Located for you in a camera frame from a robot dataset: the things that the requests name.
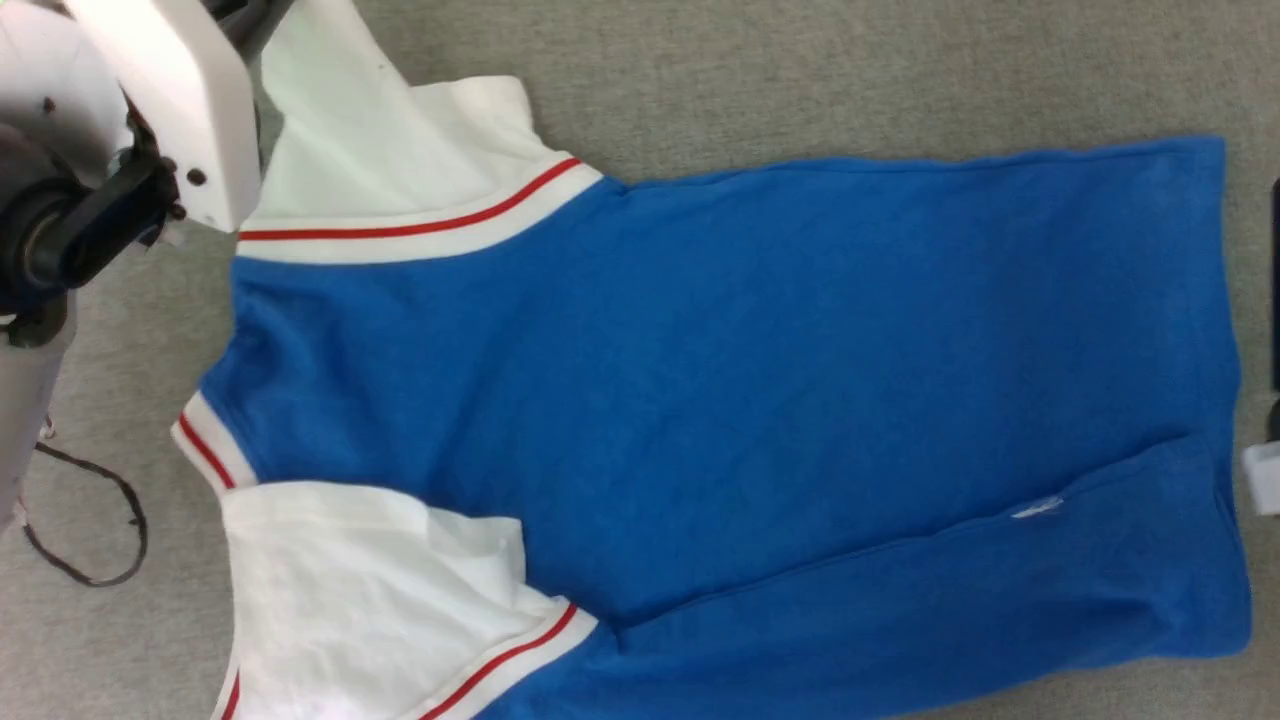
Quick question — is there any blue white jersey shirt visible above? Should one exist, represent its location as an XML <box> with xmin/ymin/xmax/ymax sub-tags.
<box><xmin>170</xmin><ymin>0</ymin><xmax>1256</xmax><ymax>720</ymax></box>

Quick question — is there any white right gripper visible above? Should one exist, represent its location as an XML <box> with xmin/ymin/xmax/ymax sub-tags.
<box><xmin>1241</xmin><ymin>176</ymin><xmax>1280</xmax><ymax>518</ymax></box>

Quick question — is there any grey fabric sofa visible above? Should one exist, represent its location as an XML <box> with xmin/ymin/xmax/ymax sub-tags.
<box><xmin>0</xmin><ymin>0</ymin><xmax>1280</xmax><ymax>720</ymax></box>

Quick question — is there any thin black cable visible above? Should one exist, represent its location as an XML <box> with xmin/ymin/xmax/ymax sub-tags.
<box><xmin>18</xmin><ymin>415</ymin><xmax>151</xmax><ymax>588</ymax></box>

